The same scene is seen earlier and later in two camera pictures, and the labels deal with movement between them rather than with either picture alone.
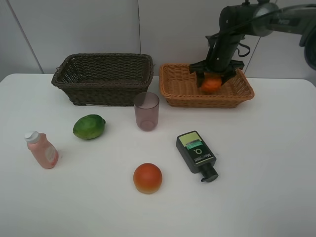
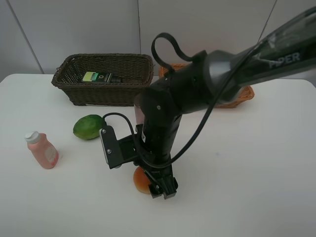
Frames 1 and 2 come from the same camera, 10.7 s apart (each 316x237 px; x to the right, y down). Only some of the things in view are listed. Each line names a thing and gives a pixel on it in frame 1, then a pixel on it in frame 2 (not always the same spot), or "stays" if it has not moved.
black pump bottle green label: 196,155 → 100,77
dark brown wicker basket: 104,79 stays
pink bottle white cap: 42,150 stays
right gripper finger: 200,78 → 155,188
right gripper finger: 226,76 → 169,184
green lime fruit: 89,127 stays
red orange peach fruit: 147,177 stays
